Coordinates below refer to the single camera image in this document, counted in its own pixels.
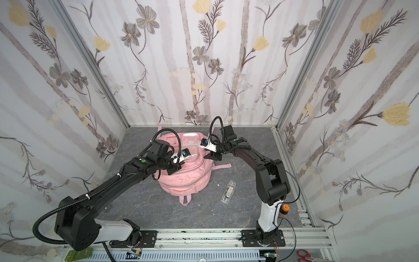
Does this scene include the pink backpack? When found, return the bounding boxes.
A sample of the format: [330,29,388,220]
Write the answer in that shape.
[153,132,231,206]

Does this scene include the clear plastic case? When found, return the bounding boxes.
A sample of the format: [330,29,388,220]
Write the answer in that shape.
[221,180,236,204]

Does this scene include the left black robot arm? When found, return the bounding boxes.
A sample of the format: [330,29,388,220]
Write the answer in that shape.
[32,128,186,251]

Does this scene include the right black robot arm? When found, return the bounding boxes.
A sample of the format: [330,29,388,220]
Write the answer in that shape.
[200,116,301,254]

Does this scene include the brown bottle orange cap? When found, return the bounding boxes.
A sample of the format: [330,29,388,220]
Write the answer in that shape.
[279,204,290,217]

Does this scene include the green circuit board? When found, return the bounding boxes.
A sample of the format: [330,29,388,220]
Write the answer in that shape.
[64,247,93,262]

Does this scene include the red scissors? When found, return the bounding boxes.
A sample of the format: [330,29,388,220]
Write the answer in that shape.
[297,250,312,262]

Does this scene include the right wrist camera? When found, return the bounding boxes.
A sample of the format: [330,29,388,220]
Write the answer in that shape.
[200,138,217,152]

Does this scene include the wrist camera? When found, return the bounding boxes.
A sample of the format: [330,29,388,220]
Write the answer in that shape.
[178,148,191,163]
[200,138,217,152]

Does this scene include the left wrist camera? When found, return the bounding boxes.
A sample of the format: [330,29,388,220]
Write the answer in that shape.
[178,148,191,163]

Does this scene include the white cable duct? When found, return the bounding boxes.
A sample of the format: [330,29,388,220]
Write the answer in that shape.
[83,250,263,262]

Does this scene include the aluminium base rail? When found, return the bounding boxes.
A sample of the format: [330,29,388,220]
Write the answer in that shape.
[77,227,339,262]

